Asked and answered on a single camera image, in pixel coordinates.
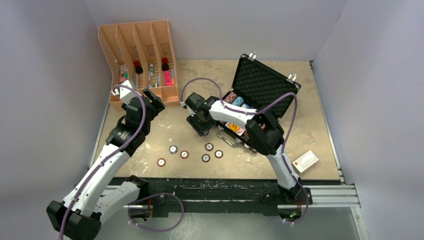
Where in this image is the red playing card deck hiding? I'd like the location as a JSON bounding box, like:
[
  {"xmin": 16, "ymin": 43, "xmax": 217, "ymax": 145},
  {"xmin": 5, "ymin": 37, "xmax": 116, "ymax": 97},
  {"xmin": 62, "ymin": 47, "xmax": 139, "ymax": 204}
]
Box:
[{"xmin": 225, "ymin": 122, "xmax": 246, "ymax": 137}]

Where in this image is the peach plastic desk organizer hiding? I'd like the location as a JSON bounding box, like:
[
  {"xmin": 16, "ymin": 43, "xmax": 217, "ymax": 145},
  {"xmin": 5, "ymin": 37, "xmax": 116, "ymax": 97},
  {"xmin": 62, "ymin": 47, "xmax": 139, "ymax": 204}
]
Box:
[{"xmin": 98, "ymin": 19, "xmax": 179, "ymax": 107}]

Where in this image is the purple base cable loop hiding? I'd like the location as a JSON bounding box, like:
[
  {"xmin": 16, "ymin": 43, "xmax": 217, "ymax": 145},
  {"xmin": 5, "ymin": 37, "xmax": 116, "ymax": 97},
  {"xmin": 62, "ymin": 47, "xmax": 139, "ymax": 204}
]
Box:
[{"xmin": 127, "ymin": 192, "xmax": 185, "ymax": 233}]

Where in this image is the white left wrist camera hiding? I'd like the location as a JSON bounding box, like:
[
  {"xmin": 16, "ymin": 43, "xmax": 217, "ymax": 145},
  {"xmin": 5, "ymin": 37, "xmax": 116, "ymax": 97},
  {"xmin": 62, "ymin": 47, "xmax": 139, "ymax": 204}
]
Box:
[{"xmin": 111, "ymin": 79, "xmax": 139, "ymax": 105}]

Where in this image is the white playing card box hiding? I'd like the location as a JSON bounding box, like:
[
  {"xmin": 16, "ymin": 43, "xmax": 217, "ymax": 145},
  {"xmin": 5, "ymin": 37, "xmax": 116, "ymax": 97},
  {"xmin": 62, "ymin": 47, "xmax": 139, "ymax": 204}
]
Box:
[{"xmin": 292, "ymin": 150, "xmax": 319, "ymax": 174}]

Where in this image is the black aluminium poker case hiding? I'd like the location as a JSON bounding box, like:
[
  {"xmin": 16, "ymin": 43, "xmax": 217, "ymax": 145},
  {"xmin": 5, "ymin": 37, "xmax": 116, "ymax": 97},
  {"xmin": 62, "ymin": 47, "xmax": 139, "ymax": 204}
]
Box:
[{"xmin": 216, "ymin": 54, "xmax": 301, "ymax": 151}]

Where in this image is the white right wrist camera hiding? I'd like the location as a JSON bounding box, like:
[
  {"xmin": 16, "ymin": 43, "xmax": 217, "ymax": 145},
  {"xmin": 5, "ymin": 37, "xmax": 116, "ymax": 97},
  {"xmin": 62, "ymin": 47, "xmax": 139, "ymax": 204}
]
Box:
[{"xmin": 180, "ymin": 102, "xmax": 188, "ymax": 109}]

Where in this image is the orange dealer button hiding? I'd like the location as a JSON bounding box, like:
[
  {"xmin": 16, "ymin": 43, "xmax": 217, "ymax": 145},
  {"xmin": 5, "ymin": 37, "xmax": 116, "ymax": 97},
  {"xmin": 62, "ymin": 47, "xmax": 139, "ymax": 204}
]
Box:
[{"xmin": 228, "ymin": 123, "xmax": 241, "ymax": 132}]

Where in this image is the blue white poker chip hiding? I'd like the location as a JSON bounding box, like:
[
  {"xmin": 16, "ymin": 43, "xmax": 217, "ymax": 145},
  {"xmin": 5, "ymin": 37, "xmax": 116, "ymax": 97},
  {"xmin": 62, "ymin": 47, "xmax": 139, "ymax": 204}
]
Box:
[{"xmin": 169, "ymin": 145, "xmax": 178, "ymax": 154}]

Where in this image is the blue playing card deck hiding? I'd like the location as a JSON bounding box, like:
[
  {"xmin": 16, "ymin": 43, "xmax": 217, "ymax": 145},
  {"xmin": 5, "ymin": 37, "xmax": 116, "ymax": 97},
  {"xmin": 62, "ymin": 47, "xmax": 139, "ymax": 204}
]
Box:
[{"xmin": 241, "ymin": 103, "xmax": 254, "ymax": 109}]

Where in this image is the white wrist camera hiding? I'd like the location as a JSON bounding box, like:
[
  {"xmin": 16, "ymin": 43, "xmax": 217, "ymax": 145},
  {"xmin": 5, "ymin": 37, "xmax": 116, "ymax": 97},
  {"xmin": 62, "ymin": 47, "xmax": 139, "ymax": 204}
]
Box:
[
  {"xmin": 111, "ymin": 79, "xmax": 139, "ymax": 105},
  {"xmin": 180, "ymin": 102, "xmax": 188, "ymax": 109}
]

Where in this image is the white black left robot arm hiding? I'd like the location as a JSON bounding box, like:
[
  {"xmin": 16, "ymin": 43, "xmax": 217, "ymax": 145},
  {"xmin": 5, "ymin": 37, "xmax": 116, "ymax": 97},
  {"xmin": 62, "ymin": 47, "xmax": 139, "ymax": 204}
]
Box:
[{"xmin": 46, "ymin": 85, "xmax": 165, "ymax": 240}]

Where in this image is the black metal base rail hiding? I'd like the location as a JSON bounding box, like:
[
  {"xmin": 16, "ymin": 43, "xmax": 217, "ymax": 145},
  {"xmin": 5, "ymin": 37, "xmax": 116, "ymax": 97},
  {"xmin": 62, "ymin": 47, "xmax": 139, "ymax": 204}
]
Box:
[{"xmin": 138, "ymin": 177, "xmax": 313, "ymax": 221}]

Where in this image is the red white poker chip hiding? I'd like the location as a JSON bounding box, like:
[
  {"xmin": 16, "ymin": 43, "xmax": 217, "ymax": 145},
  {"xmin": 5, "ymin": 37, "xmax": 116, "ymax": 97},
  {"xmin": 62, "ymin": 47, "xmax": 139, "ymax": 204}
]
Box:
[
  {"xmin": 180, "ymin": 150, "xmax": 189, "ymax": 159},
  {"xmin": 156, "ymin": 158, "xmax": 167, "ymax": 167}
]

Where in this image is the pink highlighter marker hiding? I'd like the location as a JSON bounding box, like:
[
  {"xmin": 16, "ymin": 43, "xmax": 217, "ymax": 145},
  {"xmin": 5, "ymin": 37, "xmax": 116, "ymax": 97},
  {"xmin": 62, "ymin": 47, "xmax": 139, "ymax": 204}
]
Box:
[{"xmin": 163, "ymin": 70, "xmax": 173, "ymax": 86}]

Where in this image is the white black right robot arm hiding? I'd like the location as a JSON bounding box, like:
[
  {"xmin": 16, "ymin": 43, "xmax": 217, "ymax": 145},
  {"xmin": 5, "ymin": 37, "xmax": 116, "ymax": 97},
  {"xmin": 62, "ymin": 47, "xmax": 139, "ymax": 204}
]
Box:
[{"xmin": 180, "ymin": 92, "xmax": 311, "ymax": 204}]

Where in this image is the red black marker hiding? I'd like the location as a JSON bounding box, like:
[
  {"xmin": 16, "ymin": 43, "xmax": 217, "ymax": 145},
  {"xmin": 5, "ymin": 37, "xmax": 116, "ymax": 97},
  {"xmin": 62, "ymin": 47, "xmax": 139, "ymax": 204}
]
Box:
[
  {"xmin": 161, "ymin": 57, "xmax": 170, "ymax": 72},
  {"xmin": 133, "ymin": 60, "xmax": 144, "ymax": 75}
]

